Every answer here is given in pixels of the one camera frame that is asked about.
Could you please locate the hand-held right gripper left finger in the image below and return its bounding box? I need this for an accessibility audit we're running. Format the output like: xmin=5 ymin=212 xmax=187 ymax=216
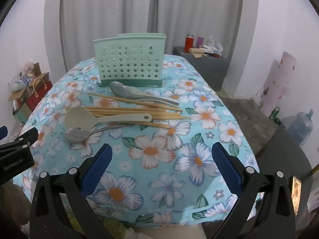
xmin=29 ymin=143 xmax=112 ymax=239

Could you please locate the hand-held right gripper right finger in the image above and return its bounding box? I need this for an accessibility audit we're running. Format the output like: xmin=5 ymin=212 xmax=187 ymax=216
xmin=209 ymin=142 xmax=296 ymax=239

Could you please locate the grey metal spoon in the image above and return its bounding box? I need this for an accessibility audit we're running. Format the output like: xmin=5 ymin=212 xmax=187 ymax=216
xmin=109 ymin=81 xmax=180 ymax=106
xmin=64 ymin=124 xmax=136 ymax=144

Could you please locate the beige plastic rice spoon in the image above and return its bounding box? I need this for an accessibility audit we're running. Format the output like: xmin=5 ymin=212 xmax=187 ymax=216
xmin=64 ymin=106 xmax=153 ymax=131

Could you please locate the bundle of wooden chopsticks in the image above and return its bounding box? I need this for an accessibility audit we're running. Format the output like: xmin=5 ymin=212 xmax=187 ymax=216
xmin=65 ymin=93 xmax=189 ymax=130

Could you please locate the green plastic utensil holder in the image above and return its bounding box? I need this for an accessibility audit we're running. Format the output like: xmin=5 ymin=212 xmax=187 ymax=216
xmin=93 ymin=33 xmax=167 ymax=88

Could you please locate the teal gift bag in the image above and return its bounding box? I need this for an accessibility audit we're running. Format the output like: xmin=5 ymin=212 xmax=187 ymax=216
xmin=13 ymin=102 xmax=32 ymax=123

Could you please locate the red gift bag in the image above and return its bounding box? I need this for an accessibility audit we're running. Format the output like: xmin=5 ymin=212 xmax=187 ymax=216
xmin=26 ymin=77 xmax=53 ymax=112

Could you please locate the clear bag of packets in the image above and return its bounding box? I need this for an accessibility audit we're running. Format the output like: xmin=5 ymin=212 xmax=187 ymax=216
xmin=8 ymin=60 xmax=35 ymax=92

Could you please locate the blue floral cloth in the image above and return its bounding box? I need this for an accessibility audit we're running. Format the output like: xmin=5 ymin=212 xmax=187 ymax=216
xmin=12 ymin=54 xmax=258 ymax=229

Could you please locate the green fuzzy cloth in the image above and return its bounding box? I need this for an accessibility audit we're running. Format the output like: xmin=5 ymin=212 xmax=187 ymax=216
xmin=60 ymin=212 xmax=132 ymax=239

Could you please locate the open cardboard box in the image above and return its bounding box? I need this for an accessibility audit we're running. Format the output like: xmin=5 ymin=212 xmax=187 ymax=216
xmin=9 ymin=63 xmax=49 ymax=100

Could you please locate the crumpled white bag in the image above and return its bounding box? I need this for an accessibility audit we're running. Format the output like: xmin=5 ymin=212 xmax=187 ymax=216
xmin=251 ymin=87 xmax=266 ymax=108

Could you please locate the blue water jug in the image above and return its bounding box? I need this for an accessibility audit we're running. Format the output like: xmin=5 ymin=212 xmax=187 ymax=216
xmin=281 ymin=109 xmax=314 ymax=145

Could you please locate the grey cabinet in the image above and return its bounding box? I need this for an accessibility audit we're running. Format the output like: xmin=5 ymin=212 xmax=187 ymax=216
xmin=174 ymin=46 xmax=231 ymax=92

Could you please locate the pink rolled mat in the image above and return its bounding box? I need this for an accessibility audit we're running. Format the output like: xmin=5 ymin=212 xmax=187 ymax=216
xmin=259 ymin=51 xmax=297 ymax=118

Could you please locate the brown paper roll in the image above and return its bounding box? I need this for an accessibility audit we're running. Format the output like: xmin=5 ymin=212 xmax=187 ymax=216
xmin=188 ymin=47 xmax=208 ymax=60

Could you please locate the white plastic bag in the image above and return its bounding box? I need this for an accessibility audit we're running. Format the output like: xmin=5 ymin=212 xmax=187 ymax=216
xmin=205 ymin=36 xmax=223 ymax=55

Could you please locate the red bottle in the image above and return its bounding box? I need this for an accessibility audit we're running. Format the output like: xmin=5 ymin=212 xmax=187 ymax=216
xmin=185 ymin=33 xmax=194 ymax=53

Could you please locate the grey curtain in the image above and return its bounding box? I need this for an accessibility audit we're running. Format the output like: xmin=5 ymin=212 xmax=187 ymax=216
xmin=60 ymin=0 xmax=152 ymax=74
xmin=156 ymin=0 xmax=243 ymax=55

